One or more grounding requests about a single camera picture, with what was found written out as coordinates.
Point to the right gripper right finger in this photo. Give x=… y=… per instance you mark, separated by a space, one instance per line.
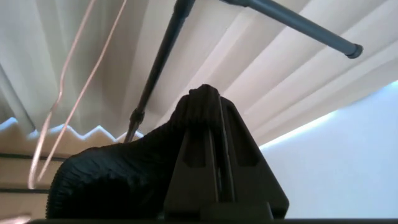
x=258 y=186

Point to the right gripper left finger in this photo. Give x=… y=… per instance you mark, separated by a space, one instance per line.
x=186 y=186

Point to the black shorts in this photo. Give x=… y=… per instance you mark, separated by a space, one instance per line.
x=124 y=180

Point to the black clothes rack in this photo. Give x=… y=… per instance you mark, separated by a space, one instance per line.
x=295 y=21

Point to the pink clothes hanger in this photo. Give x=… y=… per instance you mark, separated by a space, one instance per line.
x=31 y=180

